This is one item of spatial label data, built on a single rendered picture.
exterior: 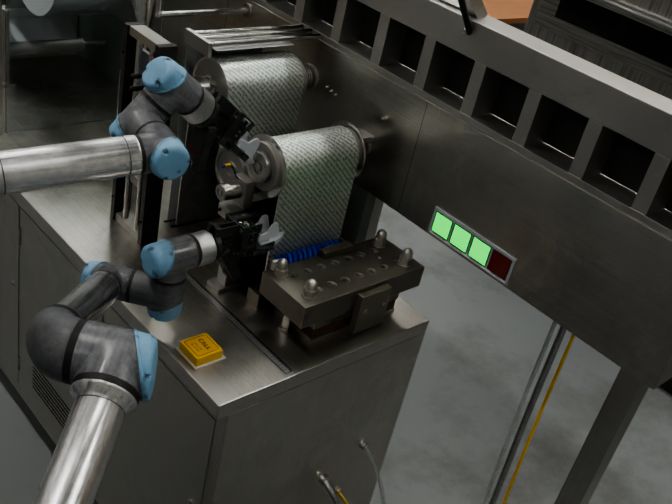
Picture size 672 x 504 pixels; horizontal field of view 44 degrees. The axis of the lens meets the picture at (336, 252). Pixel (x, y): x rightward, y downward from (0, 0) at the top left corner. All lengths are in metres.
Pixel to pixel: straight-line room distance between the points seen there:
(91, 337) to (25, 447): 1.49
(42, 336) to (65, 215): 0.87
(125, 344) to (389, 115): 0.94
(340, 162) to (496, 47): 0.46
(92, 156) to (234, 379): 0.60
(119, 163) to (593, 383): 2.68
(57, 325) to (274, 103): 0.89
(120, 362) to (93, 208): 0.98
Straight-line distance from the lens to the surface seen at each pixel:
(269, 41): 2.13
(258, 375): 1.87
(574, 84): 1.76
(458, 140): 1.95
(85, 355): 1.47
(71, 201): 2.41
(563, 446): 3.42
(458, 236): 1.98
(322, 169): 1.98
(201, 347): 1.88
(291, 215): 1.99
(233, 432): 1.88
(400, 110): 2.05
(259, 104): 2.10
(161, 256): 1.77
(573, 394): 3.70
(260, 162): 1.92
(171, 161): 1.57
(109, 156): 1.56
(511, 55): 1.84
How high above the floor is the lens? 2.11
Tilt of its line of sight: 31 degrees down
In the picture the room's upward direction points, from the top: 14 degrees clockwise
